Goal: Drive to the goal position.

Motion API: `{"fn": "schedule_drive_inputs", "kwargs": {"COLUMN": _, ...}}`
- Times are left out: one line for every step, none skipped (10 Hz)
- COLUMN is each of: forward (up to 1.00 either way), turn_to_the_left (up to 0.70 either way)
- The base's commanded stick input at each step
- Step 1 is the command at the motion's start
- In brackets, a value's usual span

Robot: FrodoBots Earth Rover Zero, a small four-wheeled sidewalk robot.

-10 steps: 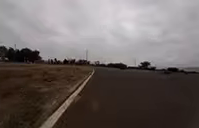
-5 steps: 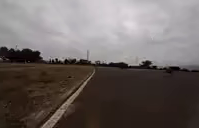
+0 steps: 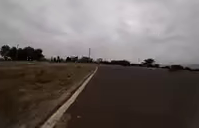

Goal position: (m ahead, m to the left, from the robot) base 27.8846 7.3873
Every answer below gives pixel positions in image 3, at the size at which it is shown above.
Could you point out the distant row of bushes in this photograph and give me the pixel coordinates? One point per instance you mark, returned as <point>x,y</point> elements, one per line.
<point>87,60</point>

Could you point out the thin pole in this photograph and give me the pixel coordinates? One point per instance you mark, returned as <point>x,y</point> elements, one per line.
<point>89,53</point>

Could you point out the white painted edge line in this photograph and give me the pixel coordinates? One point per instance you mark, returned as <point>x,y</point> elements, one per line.
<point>70,101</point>

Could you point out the grey kerb strip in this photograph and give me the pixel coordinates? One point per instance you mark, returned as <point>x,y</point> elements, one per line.
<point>62,96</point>

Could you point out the low spreading tree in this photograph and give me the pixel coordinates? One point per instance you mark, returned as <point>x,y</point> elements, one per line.
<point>149,62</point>

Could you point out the dark grey asphalt road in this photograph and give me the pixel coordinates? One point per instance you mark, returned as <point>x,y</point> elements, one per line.
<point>140,100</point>

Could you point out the large clump of trees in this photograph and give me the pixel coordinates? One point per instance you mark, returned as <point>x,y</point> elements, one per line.
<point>23,54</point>

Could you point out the low dark bush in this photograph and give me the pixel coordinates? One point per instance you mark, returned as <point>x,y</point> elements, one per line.
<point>176,67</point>

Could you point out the dry brown grass verge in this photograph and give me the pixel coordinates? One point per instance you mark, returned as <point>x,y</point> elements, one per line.
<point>17,90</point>

